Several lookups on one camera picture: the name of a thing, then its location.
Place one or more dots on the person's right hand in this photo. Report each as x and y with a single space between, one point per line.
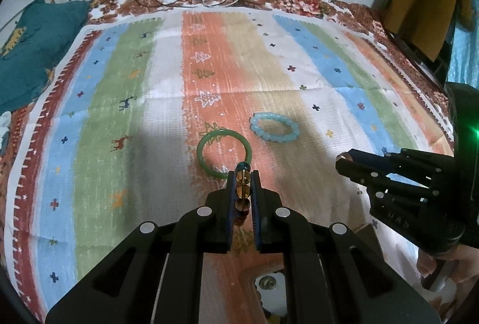
462 264

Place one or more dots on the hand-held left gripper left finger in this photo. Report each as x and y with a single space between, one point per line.
229 219

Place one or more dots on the dark bed frame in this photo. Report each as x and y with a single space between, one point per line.
419 58

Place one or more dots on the light blue cloth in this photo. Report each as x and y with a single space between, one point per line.
464 54

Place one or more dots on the teal garment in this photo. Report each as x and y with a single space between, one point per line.
37 47

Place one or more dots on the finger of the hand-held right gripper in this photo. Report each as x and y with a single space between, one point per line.
389 187
411 165

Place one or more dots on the green jade bangle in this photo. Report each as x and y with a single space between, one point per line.
199 155

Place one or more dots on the metal tin box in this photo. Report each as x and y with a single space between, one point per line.
273 297

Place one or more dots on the white cloth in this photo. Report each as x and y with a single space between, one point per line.
3 122

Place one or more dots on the striped patterned cloth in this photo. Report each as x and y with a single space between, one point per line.
112 122

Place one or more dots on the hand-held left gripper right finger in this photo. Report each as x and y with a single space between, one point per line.
256 219

